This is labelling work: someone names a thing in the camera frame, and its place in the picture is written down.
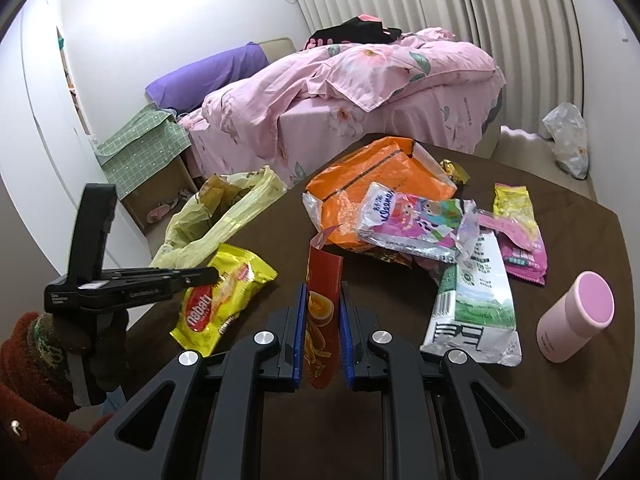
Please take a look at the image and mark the large orange snack bag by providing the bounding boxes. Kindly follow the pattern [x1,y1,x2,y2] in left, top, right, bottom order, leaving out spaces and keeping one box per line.
[304,136,458,261]

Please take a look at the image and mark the yellow wafer snack packet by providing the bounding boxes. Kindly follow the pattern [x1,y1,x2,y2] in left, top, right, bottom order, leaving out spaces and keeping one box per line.
[169,242,279,352]

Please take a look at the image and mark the white plastic bag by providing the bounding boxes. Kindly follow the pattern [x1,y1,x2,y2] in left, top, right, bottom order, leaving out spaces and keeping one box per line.
[542,102,591,181]

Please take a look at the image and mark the gold candy wrapper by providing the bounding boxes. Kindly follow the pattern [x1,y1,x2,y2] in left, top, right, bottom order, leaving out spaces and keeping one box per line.
[439,158,472,184]

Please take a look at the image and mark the red snack packet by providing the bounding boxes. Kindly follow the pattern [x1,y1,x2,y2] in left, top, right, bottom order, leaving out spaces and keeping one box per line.
[304,226,346,392]

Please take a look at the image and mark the yellow bag lined bin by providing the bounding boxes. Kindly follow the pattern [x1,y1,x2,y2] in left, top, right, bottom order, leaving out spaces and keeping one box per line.
[149,166,289,269]

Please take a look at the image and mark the magenta snack packet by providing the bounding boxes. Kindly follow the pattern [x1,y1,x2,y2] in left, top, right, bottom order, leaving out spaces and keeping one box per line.
[500,237,547,287]

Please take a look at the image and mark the purple pillow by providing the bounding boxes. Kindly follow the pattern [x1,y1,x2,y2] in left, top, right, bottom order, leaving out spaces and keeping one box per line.
[144,43,271,111]

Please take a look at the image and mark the silver cartoon snack packet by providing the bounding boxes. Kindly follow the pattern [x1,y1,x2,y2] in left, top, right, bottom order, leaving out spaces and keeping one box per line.
[356,181,478,264]

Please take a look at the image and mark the green checked cloth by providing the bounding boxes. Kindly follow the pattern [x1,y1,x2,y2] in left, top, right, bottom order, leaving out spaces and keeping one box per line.
[95,107,194,197]

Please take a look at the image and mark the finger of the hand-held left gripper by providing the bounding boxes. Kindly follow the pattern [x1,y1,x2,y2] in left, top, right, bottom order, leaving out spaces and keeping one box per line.
[102,267,221,306]

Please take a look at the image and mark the pink slipper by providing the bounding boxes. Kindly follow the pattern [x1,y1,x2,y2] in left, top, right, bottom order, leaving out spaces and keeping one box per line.
[144,200,179,224]

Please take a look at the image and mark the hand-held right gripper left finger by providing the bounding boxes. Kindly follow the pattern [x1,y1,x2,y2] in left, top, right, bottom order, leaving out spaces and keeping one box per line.
[55,283,307,480]

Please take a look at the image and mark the person's left hand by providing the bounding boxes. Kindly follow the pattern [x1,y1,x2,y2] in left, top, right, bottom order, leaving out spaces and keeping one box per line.
[55,311,129,394]

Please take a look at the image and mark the white pleated curtain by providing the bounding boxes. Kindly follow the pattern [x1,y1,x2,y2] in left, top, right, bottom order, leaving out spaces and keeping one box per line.
[279,0,603,128]

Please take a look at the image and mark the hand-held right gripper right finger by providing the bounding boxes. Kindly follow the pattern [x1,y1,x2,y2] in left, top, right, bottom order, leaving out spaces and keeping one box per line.
[340,282,586,480]

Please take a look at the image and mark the white green milk packet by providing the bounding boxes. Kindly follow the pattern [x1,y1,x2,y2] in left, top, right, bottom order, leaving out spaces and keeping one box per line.
[420,230,523,367]

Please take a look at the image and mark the long pink cartoon wrapper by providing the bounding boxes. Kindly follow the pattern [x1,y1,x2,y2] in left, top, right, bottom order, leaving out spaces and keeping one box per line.
[477,211,526,248]

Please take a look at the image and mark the pink cup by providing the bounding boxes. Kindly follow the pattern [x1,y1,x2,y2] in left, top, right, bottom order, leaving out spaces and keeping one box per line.
[536,270,615,364]

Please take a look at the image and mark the person's left forearm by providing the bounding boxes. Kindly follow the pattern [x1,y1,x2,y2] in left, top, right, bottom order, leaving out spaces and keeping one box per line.
[0,312,117,463]

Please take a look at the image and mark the bed with pink duvet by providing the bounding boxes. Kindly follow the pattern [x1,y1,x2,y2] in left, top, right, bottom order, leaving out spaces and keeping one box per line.
[177,27,507,191]

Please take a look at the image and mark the black garment with pink print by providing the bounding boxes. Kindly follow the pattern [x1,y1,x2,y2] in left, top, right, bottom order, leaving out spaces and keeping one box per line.
[304,15,403,51]

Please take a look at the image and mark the yellow chip packet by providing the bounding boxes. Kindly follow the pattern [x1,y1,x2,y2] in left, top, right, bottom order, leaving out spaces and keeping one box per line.
[492,182,543,261]

